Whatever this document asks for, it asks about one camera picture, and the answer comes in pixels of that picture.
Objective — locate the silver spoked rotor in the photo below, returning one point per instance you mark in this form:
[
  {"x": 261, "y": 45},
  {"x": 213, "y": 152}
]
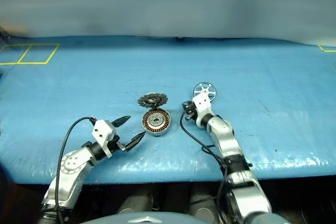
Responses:
[{"x": 206, "y": 90}]

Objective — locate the grey robot torso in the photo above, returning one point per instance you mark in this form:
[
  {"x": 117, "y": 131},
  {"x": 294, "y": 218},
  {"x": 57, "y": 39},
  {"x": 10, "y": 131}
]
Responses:
[{"x": 147, "y": 218}]

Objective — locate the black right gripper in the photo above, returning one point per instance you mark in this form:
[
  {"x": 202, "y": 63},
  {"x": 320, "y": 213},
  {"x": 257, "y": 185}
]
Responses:
[{"x": 189, "y": 109}]

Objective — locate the round metal motor housing lid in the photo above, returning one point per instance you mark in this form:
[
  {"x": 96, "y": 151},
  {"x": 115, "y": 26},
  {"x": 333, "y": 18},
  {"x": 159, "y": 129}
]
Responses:
[{"x": 153, "y": 100}]

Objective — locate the blue plastic table cover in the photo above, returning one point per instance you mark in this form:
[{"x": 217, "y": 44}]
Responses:
[{"x": 236, "y": 72}]

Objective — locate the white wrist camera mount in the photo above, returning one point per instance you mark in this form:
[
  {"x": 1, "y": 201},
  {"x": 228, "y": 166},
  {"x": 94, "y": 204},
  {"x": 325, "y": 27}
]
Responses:
[
  {"x": 101, "y": 132},
  {"x": 202, "y": 104}
]

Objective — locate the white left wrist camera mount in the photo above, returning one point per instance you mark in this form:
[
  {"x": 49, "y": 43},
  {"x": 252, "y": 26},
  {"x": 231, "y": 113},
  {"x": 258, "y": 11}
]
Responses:
[{"x": 101, "y": 132}]

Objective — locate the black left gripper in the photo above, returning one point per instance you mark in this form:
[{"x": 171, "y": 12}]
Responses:
[{"x": 114, "y": 144}]

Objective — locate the round motor housing copper windings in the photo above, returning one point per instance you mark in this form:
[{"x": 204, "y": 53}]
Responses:
[{"x": 149, "y": 125}]

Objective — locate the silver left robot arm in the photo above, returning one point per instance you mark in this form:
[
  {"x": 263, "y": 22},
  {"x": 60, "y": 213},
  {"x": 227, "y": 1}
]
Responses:
[{"x": 71, "y": 166}]

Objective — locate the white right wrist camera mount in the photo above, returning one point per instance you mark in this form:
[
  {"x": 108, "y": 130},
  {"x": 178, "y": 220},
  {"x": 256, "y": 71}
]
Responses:
[{"x": 202, "y": 104}]

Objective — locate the yellow tape double rectangle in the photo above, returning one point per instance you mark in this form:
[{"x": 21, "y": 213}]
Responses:
[{"x": 26, "y": 63}]

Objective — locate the dark grey rounded shape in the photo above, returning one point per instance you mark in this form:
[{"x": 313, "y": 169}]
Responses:
[
  {"x": 134, "y": 204},
  {"x": 203, "y": 208}
]

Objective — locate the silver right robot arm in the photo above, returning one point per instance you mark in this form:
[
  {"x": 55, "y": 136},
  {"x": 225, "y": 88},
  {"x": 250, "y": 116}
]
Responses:
[{"x": 228, "y": 142}]

